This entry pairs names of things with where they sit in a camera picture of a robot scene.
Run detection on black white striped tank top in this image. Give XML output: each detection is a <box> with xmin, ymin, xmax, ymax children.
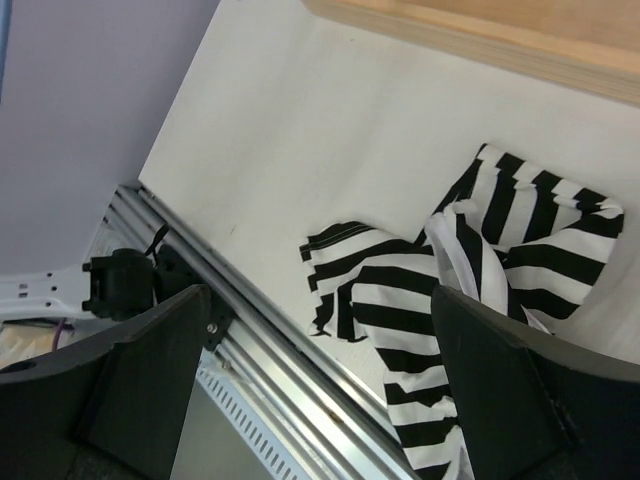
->
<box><xmin>300</xmin><ymin>144</ymin><xmax>625</xmax><ymax>479</ymax></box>

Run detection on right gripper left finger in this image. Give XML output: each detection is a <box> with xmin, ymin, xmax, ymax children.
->
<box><xmin>1</xmin><ymin>286</ymin><xmax>210</xmax><ymax>479</ymax></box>

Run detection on slotted cable duct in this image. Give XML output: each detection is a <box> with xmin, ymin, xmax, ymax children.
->
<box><xmin>196</xmin><ymin>367</ymin><xmax>309</xmax><ymax>480</ymax></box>

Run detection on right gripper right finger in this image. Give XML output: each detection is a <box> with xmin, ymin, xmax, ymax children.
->
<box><xmin>432</xmin><ymin>286</ymin><xmax>639</xmax><ymax>479</ymax></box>

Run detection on aluminium mounting rail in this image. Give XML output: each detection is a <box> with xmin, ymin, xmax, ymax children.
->
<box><xmin>106</xmin><ymin>182</ymin><xmax>414</xmax><ymax>479</ymax></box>

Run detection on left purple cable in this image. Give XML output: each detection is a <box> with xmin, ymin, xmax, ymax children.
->
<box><xmin>49</xmin><ymin>319</ymin><xmax>74</xmax><ymax>354</ymax></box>

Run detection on wooden clothes rack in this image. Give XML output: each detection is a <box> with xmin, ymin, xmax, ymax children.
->
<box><xmin>305</xmin><ymin>1</ymin><xmax>639</xmax><ymax>105</ymax></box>

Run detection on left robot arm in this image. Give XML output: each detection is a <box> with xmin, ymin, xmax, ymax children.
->
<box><xmin>1</xmin><ymin>248</ymin><xmax>197</xmax><ymax>321</ymax></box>

